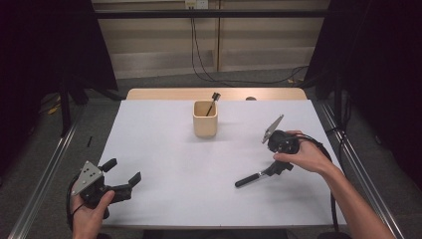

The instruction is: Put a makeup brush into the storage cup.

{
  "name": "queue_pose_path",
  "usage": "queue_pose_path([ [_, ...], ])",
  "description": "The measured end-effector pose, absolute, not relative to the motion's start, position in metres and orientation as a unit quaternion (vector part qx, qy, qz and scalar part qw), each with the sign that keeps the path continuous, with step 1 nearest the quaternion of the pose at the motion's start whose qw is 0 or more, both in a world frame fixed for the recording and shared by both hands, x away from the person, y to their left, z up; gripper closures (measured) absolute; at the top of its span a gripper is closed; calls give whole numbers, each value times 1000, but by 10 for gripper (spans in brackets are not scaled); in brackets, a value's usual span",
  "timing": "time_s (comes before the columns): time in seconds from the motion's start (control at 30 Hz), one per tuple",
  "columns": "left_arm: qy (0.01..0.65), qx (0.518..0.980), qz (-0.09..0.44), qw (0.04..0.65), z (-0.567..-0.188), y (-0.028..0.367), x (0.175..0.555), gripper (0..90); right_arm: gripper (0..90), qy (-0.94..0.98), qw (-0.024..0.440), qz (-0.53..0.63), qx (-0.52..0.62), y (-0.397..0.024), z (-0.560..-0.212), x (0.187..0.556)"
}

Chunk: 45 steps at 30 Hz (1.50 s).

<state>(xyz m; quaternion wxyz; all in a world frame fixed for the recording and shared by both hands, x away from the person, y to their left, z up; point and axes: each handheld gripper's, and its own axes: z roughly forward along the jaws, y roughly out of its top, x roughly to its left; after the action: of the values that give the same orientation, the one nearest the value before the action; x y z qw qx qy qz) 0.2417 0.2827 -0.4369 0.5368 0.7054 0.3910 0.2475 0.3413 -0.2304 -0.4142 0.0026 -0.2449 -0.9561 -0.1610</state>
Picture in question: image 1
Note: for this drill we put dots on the small dark round object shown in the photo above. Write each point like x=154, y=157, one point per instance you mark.
x=251, y=98

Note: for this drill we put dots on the white table sheet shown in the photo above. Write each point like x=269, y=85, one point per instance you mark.
x=185, y=172

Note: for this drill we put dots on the person's left hand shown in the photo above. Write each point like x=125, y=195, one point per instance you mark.
x=88, y=220

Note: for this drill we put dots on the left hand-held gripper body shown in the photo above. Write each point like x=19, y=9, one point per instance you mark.
x=89, y=181

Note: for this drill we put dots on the black metal stand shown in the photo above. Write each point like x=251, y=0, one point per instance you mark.
x=65, y=109

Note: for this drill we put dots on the cream square brush holder cup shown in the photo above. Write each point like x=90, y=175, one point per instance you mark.
x=205, y=127

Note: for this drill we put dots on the small black stick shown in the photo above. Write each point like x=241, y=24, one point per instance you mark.
x=89, y=141

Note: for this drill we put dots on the person's right hand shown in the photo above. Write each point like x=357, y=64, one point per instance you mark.
x=310, y=157

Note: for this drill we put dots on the aluminium frame rail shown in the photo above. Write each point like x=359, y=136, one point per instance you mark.
x=46, y=172
x=361, y=172

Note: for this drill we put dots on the yellow tape piece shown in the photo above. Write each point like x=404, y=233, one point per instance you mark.
x=53, y=109

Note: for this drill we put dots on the black curtain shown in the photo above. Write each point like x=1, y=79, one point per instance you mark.
x=40, y=49
x=381, y=66

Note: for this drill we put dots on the black horizontal bar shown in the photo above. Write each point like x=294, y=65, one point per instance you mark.
x=166, y=13

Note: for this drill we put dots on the white wall socket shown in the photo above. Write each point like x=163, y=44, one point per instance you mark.
x=196, y=4

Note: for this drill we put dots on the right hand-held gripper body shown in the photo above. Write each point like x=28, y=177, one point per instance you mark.
x=283, y=142

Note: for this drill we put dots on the wooden table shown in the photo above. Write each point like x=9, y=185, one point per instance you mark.
x=166, y=94

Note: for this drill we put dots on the small black brow comb brush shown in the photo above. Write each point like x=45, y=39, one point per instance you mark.
x=212, y=104

